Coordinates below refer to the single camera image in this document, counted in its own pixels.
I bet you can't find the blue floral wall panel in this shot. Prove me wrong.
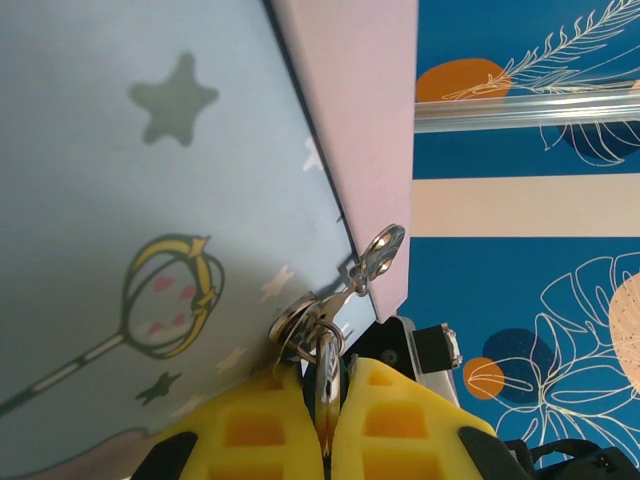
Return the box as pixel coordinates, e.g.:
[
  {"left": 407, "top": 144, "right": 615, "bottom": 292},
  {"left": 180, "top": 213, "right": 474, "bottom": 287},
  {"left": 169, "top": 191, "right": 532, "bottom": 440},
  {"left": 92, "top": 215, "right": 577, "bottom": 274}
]
[
  {"left": 410, "top": 119, "right": 640, "bottom": 180},
  {"left": 415, "top": 0, "right": 640, "bottom": 104},
  {"left": 407, "top": 235, "right": 640, "bottom": 480}
]

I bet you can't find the aluminium corner post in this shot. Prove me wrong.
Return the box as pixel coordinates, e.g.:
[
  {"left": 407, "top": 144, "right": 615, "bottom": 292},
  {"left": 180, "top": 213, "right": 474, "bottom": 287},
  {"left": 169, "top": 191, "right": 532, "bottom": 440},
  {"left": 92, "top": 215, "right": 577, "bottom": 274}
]
[{"left": 412, "top": 79, "right": 640, "bottom": 135}]

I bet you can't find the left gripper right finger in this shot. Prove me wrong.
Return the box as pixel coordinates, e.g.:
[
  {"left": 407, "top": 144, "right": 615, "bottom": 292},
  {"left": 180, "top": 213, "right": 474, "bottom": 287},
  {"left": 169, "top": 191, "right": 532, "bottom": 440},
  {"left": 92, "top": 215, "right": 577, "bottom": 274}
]
[{"left": 327, "top": 355, "right": 531, "bottom": 480}]

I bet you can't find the silver key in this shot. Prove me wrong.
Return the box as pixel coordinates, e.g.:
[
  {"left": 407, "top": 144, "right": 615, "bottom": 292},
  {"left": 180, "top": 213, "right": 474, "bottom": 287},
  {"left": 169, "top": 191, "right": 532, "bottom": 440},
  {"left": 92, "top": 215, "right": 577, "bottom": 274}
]
[{"left": 314, "top": 332, "right": 346, "bottom": 454}]

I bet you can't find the small metal padlock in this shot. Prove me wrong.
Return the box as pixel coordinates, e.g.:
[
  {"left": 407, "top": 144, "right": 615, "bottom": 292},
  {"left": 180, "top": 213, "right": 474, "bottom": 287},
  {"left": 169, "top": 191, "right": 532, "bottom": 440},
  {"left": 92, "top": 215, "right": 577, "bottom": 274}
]
[{"left": 268, "top": 292, "right": 351, "bottom": 364}]

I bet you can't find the silver box latch hasp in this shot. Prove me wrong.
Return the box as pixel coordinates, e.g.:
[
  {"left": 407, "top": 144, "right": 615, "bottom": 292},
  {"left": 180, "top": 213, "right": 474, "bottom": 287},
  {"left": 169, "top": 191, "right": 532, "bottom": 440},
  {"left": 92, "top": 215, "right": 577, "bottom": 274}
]
[{"left": 335, "top": 223, "right": 407, "bottom": 301}]

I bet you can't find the thin metal key ring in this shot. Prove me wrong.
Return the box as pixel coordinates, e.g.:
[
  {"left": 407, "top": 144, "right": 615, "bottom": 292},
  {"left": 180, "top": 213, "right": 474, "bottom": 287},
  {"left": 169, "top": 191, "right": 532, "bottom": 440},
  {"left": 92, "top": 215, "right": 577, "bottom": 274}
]
[{"left": 313, "top": 317, "right": 347, "bottom": 357}]

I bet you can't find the light blue cartoon pouch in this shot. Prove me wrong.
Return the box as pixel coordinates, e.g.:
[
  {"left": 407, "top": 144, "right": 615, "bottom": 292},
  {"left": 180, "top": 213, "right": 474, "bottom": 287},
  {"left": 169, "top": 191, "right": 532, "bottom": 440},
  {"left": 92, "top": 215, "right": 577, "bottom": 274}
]
[{"left": 0, "top": 0, "right": 419, "bottom": 480}]

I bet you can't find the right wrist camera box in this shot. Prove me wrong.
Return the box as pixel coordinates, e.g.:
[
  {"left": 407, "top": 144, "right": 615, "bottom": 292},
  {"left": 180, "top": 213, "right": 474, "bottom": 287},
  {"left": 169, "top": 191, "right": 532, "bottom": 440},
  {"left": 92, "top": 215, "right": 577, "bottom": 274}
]
[{"left": 407, "top": 322, "right": 465, "bottom": 404}]

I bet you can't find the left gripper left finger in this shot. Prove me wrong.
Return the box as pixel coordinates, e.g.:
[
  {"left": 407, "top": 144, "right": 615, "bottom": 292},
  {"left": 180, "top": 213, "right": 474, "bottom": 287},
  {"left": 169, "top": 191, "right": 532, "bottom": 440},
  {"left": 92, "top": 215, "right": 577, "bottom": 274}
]
[{"left": 134, "top": 372, "right": 324, "bottom": 480}]

